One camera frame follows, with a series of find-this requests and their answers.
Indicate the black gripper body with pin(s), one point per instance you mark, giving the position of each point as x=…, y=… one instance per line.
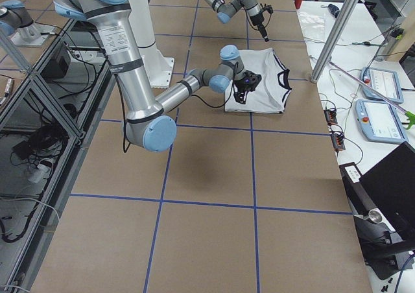
x=258, y=20
x=241, y=83

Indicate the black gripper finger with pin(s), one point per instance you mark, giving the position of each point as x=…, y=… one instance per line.
x=264, y=33

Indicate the grey cartoon print t-shirt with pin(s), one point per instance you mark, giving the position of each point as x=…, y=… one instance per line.
x=271, y=95

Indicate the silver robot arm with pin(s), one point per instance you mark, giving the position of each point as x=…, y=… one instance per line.
x=147, y=125
x=226, y=9

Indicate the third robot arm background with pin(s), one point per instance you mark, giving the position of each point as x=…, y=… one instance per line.
x=14, y=16

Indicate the far teach pendant tablet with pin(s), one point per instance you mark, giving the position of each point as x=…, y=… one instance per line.
x=386, y=82

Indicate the teach pendant tablet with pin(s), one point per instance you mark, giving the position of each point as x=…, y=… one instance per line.
x=386, y=82
x=379, y=122

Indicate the near teach pendant tablet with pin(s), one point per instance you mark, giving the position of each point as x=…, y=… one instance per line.
x=379, y=122

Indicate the black laptop computer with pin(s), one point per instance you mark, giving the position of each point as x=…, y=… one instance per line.
x=390, y=185

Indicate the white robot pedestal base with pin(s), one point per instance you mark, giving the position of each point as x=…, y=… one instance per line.
x=158, y=68

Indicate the aluminium frame post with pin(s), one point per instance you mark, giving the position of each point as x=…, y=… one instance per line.
x=334, y=35

